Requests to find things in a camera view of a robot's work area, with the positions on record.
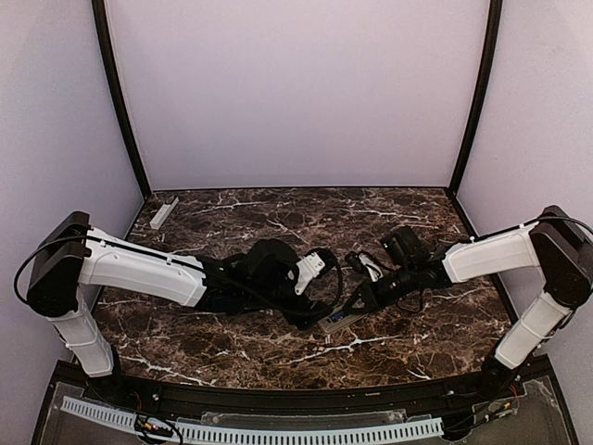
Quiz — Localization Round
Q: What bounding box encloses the grey remote control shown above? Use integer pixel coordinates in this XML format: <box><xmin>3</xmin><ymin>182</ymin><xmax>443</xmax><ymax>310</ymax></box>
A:
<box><xmin>317</xmin><ymin>308</ymin><xmax>365</xmax><ymax>335</ymax></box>

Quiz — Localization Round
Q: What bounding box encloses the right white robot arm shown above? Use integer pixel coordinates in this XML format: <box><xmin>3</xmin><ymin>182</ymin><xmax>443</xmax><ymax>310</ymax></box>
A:
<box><xmin>342</xmin><ymin>206</ymin><xmax>592</xmax><ymax>397</ymax></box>

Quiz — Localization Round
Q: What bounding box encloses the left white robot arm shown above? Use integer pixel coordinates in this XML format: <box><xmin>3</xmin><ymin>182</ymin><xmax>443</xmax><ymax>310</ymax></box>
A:
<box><xmin>21</xmin><ymin>211</ymin><xmax>339</xmax><ymax>378</ymax></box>

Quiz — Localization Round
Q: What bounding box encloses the small white bar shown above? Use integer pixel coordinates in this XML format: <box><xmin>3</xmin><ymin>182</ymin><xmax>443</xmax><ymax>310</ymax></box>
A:
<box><xmin>149</xmin><ymin>196</ymin><xmax>179</xmax><ymax>230</ymax></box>

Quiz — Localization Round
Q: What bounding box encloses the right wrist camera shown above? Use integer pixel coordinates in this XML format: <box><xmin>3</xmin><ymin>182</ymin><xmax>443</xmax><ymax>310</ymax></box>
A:
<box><xmin>345</xmin><ymin>251</ymin><xmax>384</xmax><ymax>282</ymax></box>

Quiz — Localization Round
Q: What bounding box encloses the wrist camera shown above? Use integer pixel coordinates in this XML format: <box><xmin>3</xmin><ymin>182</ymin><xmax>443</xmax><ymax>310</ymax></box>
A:
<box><xmin>295</xmin><ymin>248</ymin><xmax>336</xmax><ymax>295</ymax></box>
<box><xmin>345</xmin><ymin>251</ymin><xmax>384</xmax><ymax>282</ymax></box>

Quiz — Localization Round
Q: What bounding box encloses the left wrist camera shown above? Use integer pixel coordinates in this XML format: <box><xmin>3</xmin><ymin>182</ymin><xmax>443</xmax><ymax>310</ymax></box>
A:
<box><xmin>295</xmin><ymin>248</ymin><xmax>336</xmax><ymax>295</ymax></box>

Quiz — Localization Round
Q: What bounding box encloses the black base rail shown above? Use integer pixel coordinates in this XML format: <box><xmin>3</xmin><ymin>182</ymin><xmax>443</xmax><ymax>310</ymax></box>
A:
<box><xmin>50</xmin><ymin>361</ymin><xmax>524</xmax><ymax>423</ymax></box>

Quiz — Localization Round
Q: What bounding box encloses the right grey cable duct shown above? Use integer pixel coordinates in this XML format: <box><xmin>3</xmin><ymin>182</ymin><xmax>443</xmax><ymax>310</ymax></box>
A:
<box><xmin>175</xmin><ymin>416</ymin><xmax>445</xmax><ymax>442</ymax></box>

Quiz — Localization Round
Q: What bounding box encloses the grey cable duct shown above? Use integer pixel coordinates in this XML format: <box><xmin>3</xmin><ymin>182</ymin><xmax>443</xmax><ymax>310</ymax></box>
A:
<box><xmin>60</xmin><ymin>396</ymin><xmax>136</xmax><ymax>434</ymax></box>
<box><xmin>175</xmin><ymin>416</ymin><xmax>445</xmax><ymax>442</ymax></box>

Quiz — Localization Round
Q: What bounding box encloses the left grey cable duct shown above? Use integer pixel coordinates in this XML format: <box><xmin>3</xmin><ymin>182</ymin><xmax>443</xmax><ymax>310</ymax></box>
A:
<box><xmin>60</xmin><ymin>396</ymin><xmax>136</xmax><ymax>434</ymax></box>

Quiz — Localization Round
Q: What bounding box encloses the right black frame post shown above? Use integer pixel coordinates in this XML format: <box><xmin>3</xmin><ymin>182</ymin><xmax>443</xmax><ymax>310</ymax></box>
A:
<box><xmin>448</xmin><ymin>0</ymin><xmax>503</xmax><ymax>197</ymax></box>

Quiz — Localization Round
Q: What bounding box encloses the black frame post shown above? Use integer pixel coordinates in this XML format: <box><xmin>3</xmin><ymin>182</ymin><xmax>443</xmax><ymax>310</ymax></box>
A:
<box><xmin>91</xmin><ymin>0</ymin><xmax>152</xmax><ymax>200</ymax></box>
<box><xmin>448</xmin><ymin>0</ymin><xmax>503</xmax><ymax>197</ymax></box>

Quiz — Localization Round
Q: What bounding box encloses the left black frame post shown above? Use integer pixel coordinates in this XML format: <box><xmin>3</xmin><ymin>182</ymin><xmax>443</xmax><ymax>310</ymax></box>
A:
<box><xmin>91</xmin><ymin>0</ymin><xmax>152</xmax><ymax>200</ymax></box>

